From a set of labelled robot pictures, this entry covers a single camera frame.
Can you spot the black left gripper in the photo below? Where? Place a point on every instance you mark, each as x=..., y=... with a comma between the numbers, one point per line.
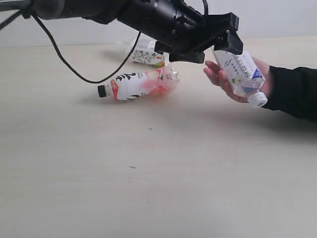
x=219, y=31

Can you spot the pink peach label bottle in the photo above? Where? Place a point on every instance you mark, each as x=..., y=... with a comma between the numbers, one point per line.
x=129, y=86

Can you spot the black sleeve forearm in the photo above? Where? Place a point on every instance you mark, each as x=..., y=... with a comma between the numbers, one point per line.
x=294, y=92

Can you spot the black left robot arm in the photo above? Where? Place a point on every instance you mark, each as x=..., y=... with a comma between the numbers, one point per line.
x=179, y=29

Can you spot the floral label clear bottle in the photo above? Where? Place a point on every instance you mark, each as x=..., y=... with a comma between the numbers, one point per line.
x=144, y=52

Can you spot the open person hand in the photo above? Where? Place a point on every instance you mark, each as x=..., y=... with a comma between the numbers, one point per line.
x=219, y=78

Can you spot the blue label clear water bottle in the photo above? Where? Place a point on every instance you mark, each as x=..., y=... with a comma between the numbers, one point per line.
x=244, y=76

